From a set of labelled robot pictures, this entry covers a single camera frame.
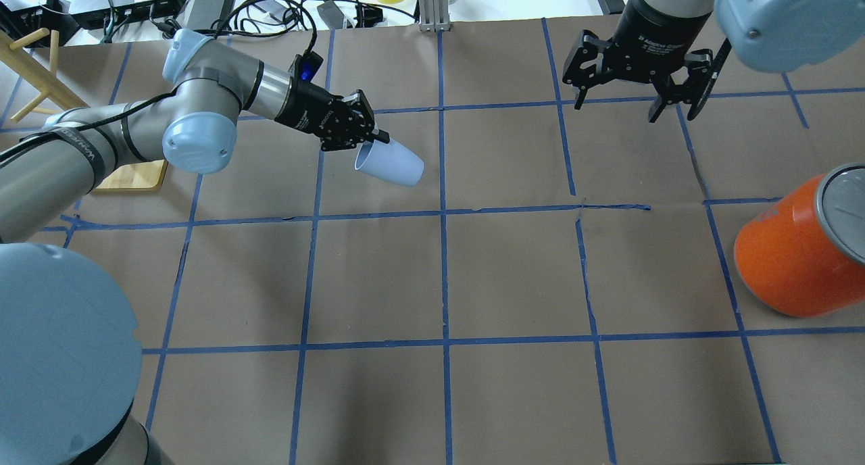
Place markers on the wooden cup rack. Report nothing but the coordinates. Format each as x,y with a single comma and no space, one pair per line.
75,91

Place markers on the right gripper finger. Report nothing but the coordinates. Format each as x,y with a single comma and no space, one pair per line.
695,90
591,62

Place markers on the black power adapter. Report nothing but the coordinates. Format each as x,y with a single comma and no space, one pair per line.
205,14

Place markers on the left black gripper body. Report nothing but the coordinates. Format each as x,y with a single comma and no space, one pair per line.
303,107

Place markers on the light blue plastic cup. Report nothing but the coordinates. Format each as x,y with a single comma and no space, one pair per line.
391,162

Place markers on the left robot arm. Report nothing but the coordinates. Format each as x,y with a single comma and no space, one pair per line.
70,361

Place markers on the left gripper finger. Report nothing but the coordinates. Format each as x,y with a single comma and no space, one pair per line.
360,114
353,140

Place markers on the aluminium frame post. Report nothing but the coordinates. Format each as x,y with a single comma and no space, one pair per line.
434,15

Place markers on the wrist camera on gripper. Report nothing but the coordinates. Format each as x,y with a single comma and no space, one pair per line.
305,67

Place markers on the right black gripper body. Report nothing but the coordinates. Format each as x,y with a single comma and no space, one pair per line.
657,26

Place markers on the orange canister with grey lid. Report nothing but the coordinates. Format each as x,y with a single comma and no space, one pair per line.
804,257

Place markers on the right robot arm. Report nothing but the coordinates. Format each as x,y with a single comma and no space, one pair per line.
776,36

